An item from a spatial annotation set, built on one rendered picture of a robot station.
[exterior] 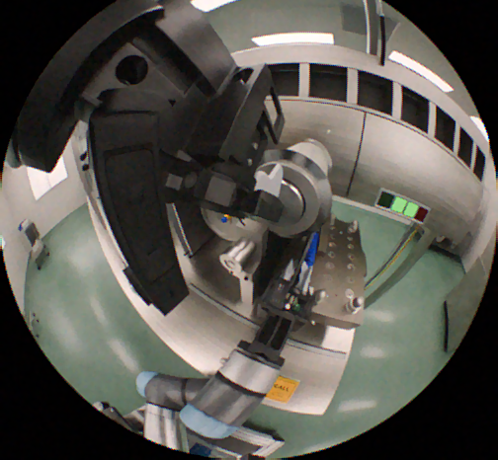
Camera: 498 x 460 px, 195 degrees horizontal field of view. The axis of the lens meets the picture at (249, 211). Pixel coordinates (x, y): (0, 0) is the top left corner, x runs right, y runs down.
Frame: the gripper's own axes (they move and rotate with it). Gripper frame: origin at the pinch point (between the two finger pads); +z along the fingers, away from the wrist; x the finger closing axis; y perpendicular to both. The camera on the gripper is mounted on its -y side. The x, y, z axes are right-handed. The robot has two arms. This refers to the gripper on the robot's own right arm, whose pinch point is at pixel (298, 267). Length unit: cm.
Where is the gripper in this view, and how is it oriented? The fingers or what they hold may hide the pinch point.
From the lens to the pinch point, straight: 33.7
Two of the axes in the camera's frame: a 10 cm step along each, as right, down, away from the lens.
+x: -8.7, -2.7, 4.0
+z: 4.9, -4.9, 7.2
